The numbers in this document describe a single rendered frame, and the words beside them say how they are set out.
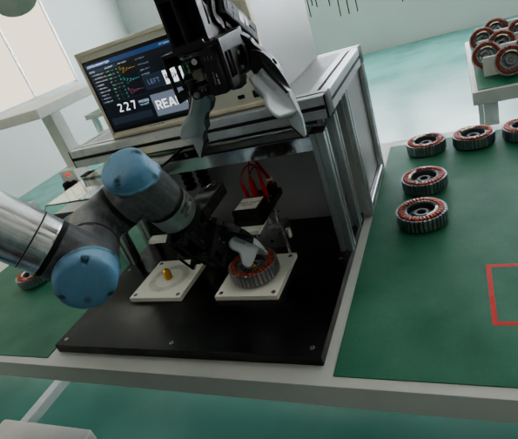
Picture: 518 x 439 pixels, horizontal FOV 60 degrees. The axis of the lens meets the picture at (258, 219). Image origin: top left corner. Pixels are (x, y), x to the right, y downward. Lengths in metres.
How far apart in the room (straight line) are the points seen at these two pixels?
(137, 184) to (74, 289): 0.18
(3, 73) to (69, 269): 6.22
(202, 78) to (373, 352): 0.52
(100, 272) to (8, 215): 0.12
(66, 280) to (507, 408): 0.60
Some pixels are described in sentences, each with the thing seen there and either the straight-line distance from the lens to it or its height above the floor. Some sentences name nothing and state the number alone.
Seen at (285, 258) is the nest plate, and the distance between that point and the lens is 1.02.
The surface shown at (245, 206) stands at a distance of 0.99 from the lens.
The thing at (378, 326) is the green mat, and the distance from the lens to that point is 0.84.
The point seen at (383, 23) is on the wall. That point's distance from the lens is 7.24.
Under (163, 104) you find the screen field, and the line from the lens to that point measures 1.05.
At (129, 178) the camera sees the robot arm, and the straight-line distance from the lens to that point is 0.65.
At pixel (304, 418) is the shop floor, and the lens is 1.71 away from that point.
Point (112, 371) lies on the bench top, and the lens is 1.01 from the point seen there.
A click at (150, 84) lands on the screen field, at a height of 1.22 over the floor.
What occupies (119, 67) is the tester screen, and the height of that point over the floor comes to 1.27.
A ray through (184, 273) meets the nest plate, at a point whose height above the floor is 0.78.
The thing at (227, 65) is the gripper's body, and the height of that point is 1.26.
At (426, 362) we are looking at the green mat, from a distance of 0.77.
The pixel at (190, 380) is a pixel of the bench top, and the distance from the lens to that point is 0.90.
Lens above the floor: 1.32
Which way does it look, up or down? 26 degrees down
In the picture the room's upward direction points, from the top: 20 degrees counter-clockwise
